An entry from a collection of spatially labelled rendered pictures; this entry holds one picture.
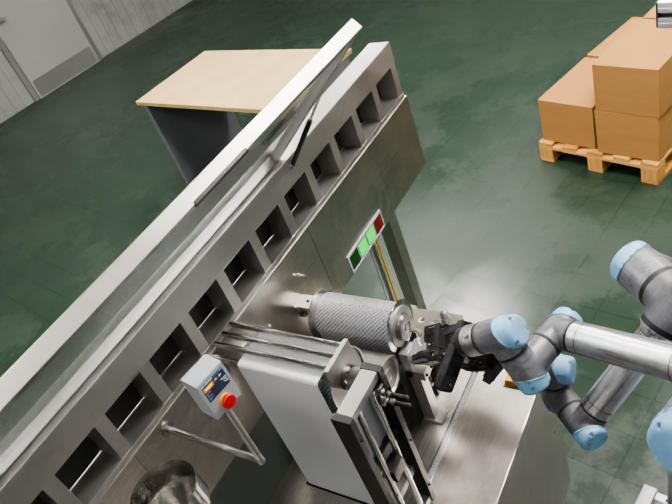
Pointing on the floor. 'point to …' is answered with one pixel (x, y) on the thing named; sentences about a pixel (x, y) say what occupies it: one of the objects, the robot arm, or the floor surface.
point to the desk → (220, 99)
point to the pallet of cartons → (616, 103)
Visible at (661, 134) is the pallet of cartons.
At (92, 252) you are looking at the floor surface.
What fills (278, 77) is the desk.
